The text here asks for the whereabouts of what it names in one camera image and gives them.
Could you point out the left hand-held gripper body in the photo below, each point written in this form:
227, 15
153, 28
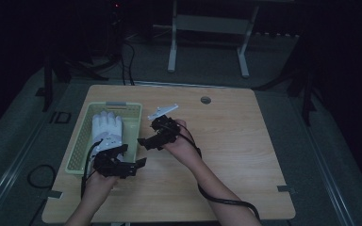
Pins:
110, 164

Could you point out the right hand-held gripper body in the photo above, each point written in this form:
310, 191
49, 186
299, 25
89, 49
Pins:
165, 128

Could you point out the pale green plastic basket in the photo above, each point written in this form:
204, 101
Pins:
128, 125

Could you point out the lilac glove with white fingers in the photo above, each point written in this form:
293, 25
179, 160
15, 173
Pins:
106, 124

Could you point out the person's left hand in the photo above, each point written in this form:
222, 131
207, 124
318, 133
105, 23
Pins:
99, 185

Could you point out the person's right hand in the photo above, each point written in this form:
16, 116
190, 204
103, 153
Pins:
182, 147

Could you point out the grey tape piece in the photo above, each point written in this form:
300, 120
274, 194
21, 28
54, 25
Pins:
284, 188
55, 194

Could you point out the black metal stand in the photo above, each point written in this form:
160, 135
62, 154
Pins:
47, 84
306, 100

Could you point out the dark device with red light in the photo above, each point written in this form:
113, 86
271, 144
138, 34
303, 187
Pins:
116, 19

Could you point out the dark power strip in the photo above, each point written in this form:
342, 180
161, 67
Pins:
276, 34

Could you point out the black floor bracket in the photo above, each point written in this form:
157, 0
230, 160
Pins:
52, 117

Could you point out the white metal desk frame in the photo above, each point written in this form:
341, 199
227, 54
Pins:
209, 24

